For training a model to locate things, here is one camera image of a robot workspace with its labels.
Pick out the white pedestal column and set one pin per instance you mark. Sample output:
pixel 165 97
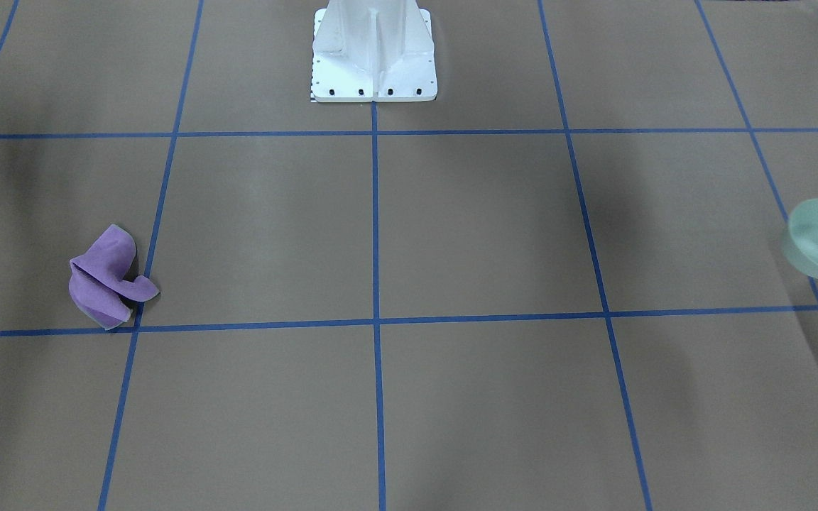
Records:
pixel 367 51

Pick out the purple microfiber cloth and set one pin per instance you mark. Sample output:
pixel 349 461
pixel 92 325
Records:
pixel 98 283

